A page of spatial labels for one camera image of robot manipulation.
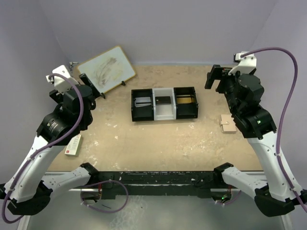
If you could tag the black card in bin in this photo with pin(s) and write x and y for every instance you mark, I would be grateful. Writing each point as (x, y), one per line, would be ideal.
(162, 100)

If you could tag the white green paper box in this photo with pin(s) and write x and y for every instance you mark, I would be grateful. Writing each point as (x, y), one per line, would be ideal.
(72, 149)

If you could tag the gold card in bin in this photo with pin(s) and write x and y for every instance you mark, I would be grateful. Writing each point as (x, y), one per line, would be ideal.
(185, 99)

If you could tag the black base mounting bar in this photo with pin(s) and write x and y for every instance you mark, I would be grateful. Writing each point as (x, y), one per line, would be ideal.
(201, 184)

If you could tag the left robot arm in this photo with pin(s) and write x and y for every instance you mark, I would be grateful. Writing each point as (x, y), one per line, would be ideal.
(29, 191)

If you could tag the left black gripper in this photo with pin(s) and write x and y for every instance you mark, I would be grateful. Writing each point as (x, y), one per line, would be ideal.
(89, 84)

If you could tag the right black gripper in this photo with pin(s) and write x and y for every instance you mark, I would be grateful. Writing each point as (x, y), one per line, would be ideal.
(218, 78)

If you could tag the silver cards stack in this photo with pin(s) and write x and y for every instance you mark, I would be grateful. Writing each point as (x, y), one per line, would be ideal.
(142, 101)

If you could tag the whiteboard with yellow frame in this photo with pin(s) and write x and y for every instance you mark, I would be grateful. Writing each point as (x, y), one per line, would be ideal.
(107, 70)

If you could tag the middle white tray bin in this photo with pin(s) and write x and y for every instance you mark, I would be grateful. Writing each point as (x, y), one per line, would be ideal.
(164, 112)

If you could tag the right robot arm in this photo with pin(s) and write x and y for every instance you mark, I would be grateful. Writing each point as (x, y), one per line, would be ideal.
(280, 193)

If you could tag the left black tray bin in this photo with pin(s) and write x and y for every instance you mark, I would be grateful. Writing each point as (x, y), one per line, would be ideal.
(140, 114)

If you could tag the right black tray bin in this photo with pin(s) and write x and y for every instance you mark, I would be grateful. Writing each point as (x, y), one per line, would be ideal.
(186, 111)

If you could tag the black tray bin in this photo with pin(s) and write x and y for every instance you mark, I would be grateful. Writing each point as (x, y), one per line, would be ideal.
(186, 111)
(140, 114)

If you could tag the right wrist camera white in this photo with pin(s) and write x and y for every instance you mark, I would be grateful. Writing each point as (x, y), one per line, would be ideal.
(245, 65)

